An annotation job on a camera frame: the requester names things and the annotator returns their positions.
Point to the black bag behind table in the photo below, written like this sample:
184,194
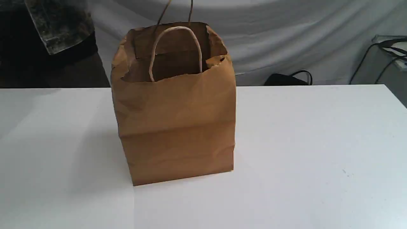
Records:
281,80

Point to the white power strip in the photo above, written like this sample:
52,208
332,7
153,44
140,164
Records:
401,64

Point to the white backdrop cloth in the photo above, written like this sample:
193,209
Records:
325,37

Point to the brown paper bag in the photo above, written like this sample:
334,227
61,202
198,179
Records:
174,97

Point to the person in camouflage jacket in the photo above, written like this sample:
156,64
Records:
49,44

